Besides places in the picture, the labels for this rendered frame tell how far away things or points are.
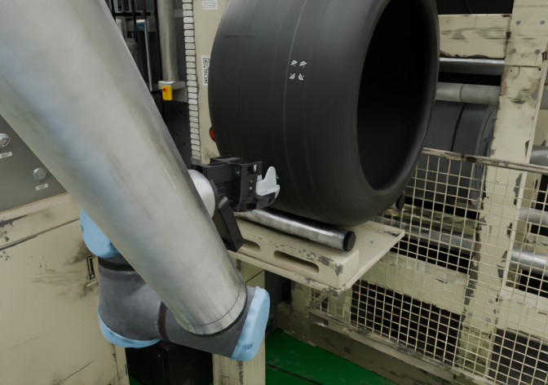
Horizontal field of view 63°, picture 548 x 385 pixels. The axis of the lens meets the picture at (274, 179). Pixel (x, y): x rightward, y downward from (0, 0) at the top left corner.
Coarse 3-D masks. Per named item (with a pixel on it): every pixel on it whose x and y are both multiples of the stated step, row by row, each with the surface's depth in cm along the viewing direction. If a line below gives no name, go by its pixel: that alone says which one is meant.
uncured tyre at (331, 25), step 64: (256, 0) 80; (320, 0) 73; (384, 0) 78; (256, 64) 78; (320, 64) 72; (384, 64) 122; (256, 128) 81; (320, 128) 75; (384, 128) 124; (320, 192) 82; (384, 192) 96
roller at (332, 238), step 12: (240, 216) 109; (252, 216) 106; (264, 216) 104; (276, 216) 102; (288, 216) 101; (300, 216) 101; (276, 228) 103; (288, 228) 100; (300, 228) 98; (312, 228) 97; (324, 228) 96; (336, 228) 95; (312, 240) 98; (324, 240) 95; (336, 240) 93; (348, 240) 92
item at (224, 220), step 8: (224, 200) 70; (224, 208) 71; (216, 216) 72; (224, 216) 71; (232, 216) 73; (216, 224) 73; (224, 224) 72; (232, 224) 73; (224, 232) 74; (232, 232) 74; (240, 232) 75; (224, 240) 75; (232, 240) 74; (240, 240) 76; (232, 248) 76
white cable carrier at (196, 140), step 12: (192, 12) 113; (192, 24) 114; (192, 36) 117; (192, 48) 116; (192, 60) 117; (192, 72) 118; (192, 84) 119; (192, 96) 120; (192, 108) 121; (192, 120) 123; (192, 132) 124; (192, 144) 125; (192, 156) 126
